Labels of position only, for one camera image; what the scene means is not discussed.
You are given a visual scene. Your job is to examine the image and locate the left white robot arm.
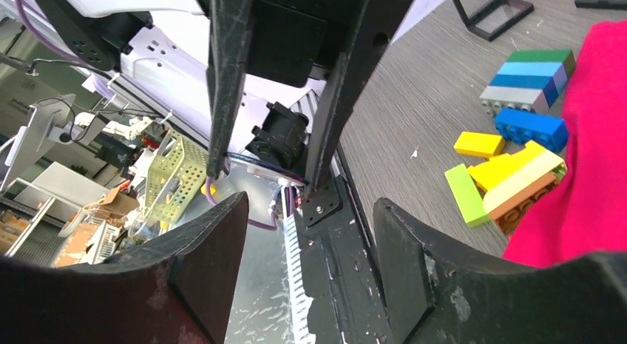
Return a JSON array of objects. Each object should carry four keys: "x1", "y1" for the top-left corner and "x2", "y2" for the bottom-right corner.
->
[{"x1": 33, "y1": 0, "x2": 414, "y2": 191}]

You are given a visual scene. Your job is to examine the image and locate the yellow orange stepped block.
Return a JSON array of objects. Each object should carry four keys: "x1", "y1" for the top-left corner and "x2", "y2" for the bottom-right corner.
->
[{"x1": 467, "y1": 141, "x2": 567, "y2": 236}]

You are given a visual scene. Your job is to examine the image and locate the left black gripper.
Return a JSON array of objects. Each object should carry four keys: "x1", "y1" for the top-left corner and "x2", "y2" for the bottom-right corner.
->
[{"x1": 206, "y1": 0, "x2": 414, "y2": 192}]

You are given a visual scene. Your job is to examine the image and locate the lime green long block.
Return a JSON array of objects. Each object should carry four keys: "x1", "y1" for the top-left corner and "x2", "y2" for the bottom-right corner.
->
[{"x1": 444, "y1": 163, "x2": 491, "y2": 227}]

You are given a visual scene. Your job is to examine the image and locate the black open brooch case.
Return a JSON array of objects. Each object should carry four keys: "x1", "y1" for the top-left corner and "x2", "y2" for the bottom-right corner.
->
[{"x1": 451, "y1": 0, "x2": 535, "y2": 41}]

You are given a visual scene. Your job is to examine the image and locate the green blue grey block stack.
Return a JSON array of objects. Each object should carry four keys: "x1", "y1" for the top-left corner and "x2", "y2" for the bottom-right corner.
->
[{"x1": 480, "y1": 49, "x2": 576, "y2": 117}]

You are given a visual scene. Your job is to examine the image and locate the yellow perforated basket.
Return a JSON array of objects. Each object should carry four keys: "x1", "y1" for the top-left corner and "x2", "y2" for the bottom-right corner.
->
[{"x1": 142, "y1": 129, "x2": 208, "y2": 223}]

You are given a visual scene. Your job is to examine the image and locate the yellow flat block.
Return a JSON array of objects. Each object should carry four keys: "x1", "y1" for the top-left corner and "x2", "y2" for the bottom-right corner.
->
[{"x1": 453, "y1": 131, "x2": 506, "y2": 158}]

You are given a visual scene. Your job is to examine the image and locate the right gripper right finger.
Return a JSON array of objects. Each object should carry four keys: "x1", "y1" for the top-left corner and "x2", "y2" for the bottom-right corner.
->
[{"x1": 373, "y1": 198, "x2": 626, "y2": 343}]

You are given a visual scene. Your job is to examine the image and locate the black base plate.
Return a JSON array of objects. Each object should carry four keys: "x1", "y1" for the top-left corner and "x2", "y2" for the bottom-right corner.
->
[{"x1": 285, "y1": 149, "x2": 393, "y2": 343}]

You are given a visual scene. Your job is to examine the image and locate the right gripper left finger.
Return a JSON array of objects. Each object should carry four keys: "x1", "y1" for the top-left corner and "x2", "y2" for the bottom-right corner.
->
[{"x1": 1, "y1": 192, "x2": 249, "y2": 343}]

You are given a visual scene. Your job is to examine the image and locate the blue toothed block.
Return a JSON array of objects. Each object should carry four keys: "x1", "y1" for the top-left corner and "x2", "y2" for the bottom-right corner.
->
[{"x1": 494, "y1": 109, "x2": 569, "y2": 153}]

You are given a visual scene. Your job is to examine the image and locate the red t-shirt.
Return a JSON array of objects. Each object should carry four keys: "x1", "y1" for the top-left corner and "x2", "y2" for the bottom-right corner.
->
[{"x1": 503, "y1": 21, "x2": 626, "y2": 267}]

